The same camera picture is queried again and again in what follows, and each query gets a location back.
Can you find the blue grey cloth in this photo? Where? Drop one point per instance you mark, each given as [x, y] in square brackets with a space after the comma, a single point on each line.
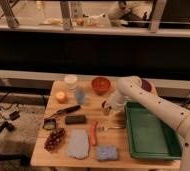
[78, 146]

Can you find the blue translucent cup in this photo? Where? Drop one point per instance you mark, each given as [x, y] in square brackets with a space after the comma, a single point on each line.
[80, 96]

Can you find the orange bowl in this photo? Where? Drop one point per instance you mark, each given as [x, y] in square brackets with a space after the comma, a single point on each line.
[100, 85]

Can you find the black striped cup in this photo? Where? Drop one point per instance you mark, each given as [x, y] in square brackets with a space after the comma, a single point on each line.
[104, 109]

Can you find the black handled knife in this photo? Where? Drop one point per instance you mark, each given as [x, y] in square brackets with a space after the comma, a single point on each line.
[66, 110]

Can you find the purple bowl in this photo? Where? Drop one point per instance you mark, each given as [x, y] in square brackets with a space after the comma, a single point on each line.
[146, 85]

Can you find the orange carrot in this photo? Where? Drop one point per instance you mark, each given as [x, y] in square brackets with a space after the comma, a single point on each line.
[92, 139]

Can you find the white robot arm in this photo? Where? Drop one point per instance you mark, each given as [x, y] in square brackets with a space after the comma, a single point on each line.
[175, 116]

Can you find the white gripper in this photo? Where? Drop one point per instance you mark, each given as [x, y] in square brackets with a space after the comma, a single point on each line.
[116, 101]

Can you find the blue sponge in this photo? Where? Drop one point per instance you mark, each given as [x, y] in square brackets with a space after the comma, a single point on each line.
[106, 153]

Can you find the small black framed box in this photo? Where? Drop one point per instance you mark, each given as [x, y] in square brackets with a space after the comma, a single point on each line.
[49, 124]

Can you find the green plastic tray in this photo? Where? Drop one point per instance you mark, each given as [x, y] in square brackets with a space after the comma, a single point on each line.
[149, 137]

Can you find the metal fork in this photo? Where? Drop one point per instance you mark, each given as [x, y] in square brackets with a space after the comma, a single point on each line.
[104, 128]

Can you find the orange fruit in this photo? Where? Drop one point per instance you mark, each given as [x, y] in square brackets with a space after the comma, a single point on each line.
[61, 97]

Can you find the black rectangular block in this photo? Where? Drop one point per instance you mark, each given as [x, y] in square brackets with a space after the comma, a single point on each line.
[76, 119]

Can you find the wooden table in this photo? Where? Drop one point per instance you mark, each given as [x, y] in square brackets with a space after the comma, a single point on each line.
[118, 137]

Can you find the white cup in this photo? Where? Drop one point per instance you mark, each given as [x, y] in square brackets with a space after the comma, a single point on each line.
[71, 81]

